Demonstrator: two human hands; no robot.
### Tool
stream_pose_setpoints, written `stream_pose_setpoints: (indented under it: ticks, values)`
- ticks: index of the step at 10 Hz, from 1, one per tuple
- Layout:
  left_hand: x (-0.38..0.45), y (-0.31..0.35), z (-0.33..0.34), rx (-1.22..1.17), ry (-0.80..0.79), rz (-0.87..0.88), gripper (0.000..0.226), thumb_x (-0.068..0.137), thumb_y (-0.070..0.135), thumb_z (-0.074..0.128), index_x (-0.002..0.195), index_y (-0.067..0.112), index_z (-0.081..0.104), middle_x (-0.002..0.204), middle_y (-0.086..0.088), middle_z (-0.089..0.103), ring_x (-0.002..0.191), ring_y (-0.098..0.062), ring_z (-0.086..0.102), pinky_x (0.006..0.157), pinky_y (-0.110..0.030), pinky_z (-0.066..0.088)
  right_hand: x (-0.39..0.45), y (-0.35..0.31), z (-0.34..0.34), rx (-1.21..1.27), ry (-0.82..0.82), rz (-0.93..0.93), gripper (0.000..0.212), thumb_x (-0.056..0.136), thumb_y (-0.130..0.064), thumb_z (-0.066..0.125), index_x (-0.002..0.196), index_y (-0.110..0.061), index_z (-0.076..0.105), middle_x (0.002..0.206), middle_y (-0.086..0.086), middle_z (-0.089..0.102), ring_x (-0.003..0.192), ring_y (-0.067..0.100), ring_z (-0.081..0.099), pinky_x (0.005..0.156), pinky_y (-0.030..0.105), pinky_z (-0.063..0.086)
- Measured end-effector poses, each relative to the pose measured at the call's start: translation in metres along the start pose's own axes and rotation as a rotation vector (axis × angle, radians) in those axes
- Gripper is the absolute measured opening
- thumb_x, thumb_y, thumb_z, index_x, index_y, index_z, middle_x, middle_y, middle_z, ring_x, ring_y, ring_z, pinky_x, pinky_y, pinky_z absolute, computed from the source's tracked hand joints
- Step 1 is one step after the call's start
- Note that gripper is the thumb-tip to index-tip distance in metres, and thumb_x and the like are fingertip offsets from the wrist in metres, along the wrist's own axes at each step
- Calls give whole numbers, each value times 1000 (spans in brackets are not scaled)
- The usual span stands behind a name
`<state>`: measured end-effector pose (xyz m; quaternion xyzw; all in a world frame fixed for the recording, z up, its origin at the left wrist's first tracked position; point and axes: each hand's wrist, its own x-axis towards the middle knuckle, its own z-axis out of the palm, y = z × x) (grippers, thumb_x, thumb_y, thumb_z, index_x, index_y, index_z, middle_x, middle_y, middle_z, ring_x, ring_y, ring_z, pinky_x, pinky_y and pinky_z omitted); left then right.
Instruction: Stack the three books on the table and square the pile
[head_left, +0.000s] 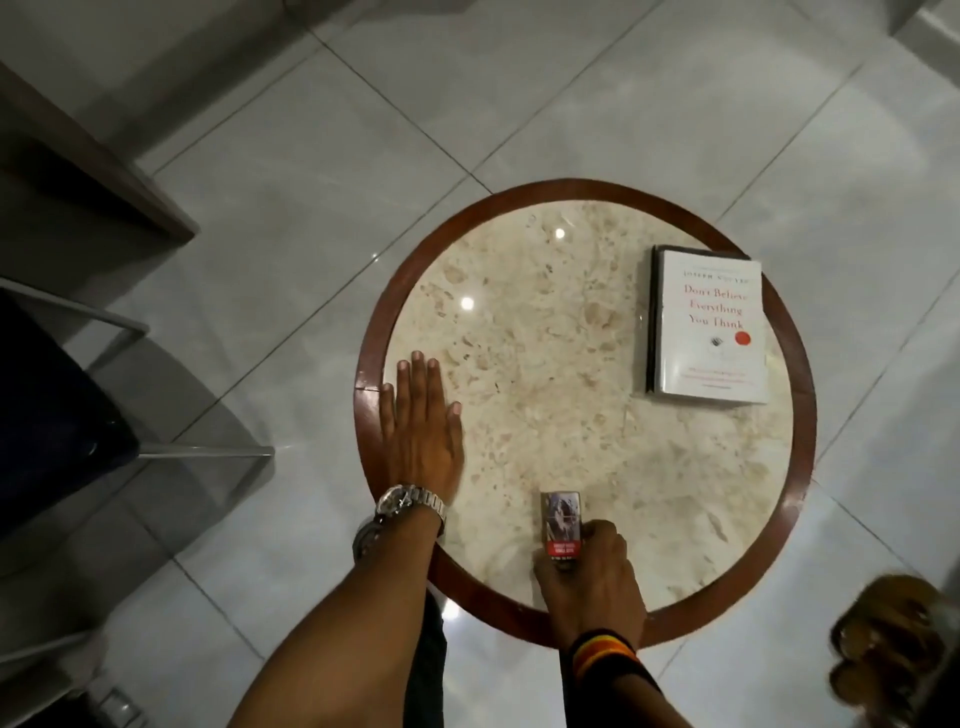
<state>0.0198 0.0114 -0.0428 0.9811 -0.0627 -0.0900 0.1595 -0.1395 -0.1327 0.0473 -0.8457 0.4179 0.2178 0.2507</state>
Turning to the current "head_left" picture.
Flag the person's dark trousers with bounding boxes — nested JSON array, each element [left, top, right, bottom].
[[403, 588, 449, 728]]

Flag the person's left hand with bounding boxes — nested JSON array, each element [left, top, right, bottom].
[[377, 350, 466, 504]]

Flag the small cigarette pack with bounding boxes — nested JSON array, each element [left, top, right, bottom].
[[539, 491, 585, 568]]

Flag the person's left forearm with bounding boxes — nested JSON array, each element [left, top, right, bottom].
[[228, 517, 444, 728]]

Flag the round marble table wooden rim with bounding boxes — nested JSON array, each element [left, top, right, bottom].
[[352, 177, 819, 651]]

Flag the striped red yellow black wristband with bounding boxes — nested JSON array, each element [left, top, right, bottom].
[[566, 629, 639, 680]]

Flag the brown wooden furniture edge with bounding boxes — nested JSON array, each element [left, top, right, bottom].
[[0, 59, 200, 243]]

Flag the black chair with metal frame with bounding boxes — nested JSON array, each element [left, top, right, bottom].
[[0, 275, 275, 669]]

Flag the white book with red dot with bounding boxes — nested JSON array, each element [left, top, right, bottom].
[[653, 247, 770, 406]]

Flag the person's right hand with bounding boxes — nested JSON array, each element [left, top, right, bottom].
[[532, 518, 648, 650]]

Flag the silver wristwatch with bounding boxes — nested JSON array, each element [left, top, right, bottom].
[[352, 483, 449, 564]]

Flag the dark grey book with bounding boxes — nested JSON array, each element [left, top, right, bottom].
[[644, 243, 751, 395]]

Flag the small grey floor box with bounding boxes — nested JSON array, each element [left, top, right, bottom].
[[93, 686, 148, 728]]

